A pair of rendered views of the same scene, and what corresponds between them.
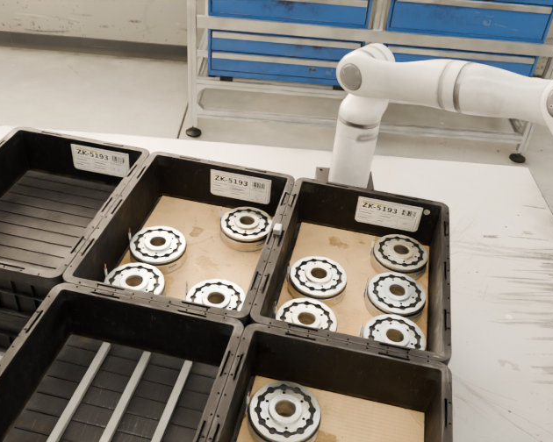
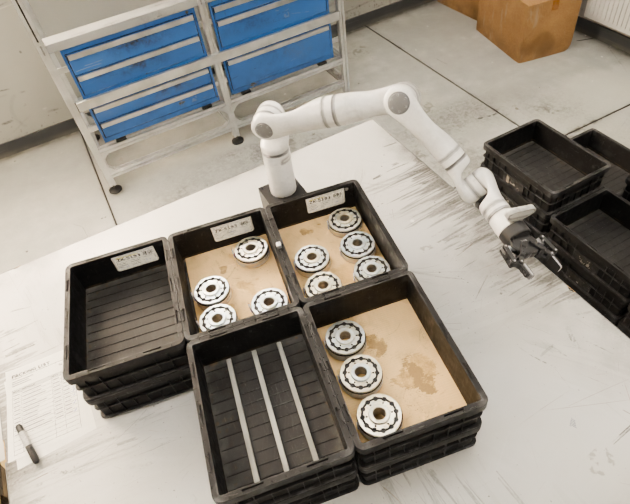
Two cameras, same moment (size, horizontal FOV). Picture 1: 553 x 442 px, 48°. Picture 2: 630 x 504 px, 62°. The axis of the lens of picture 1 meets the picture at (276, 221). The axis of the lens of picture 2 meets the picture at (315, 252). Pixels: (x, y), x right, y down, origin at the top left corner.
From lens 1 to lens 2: 0.47 m
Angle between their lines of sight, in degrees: 17
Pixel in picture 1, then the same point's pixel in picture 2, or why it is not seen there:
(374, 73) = (278, 123)
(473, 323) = (396, 234)
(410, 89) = (305, 125)
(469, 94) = (342, 115)
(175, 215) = (202, 266)
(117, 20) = not seen: outside the picture
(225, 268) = (256, 282)
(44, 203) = (116, 303)
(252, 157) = (206, 199)
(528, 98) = (374, 103)
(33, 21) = not seen: outside the picture
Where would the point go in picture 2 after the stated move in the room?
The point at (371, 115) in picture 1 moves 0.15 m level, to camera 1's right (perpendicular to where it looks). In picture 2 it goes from (284, 145) to (325, 129)
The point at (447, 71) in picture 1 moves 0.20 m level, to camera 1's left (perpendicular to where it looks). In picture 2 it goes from (323, 107) to (259, 131)
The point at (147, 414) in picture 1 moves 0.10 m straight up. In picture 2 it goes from (278, 379) to (270, 359)
